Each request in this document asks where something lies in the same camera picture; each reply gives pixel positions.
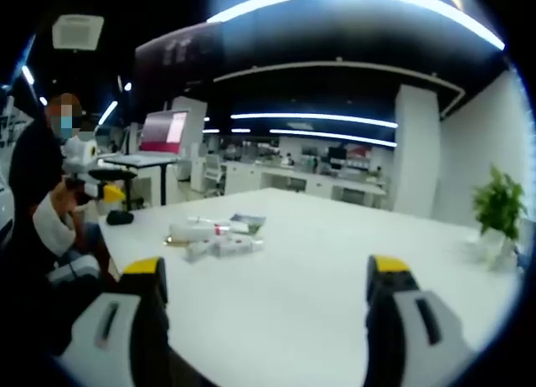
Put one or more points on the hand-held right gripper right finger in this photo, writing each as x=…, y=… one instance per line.
x=402, y=341

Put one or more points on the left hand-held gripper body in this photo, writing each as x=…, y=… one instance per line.
x=80, y=154

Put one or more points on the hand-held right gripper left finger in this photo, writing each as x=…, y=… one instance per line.
x=121, y=341

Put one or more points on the gold lidded skincare jar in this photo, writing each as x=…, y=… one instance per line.
x=173, y=240

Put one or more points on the blue green skincare packet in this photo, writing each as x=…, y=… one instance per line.
x=249, y=221

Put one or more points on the person's left hand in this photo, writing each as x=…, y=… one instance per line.
x=69, y=198

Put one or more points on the black pouch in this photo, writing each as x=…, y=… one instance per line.
x=120, y=218

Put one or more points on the white standing desk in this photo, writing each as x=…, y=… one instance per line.
x=142, y=160

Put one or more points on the person's leg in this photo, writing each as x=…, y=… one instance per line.
x=90, y=238

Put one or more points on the person's dark clothed torso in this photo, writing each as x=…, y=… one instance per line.
x=29, y=173

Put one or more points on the pink screen monitor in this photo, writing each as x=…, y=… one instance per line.
x=163, y=131

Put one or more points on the grey white worn device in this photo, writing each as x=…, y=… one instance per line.
x=73, y=269

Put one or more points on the white office chair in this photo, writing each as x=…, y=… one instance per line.
x=213, y=171

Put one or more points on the ceiling air conditioner vent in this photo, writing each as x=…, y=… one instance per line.
x=77, y=32

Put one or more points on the white plant pot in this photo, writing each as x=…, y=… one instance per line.
x=498, y=249

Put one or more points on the green potted plant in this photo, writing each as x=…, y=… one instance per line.
x=500, y=198

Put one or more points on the long white office counter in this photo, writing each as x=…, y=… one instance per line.
x=293, y=179

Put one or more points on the straight ceiling light strip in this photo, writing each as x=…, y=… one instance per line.
x=335, y=136
x=314, y=118

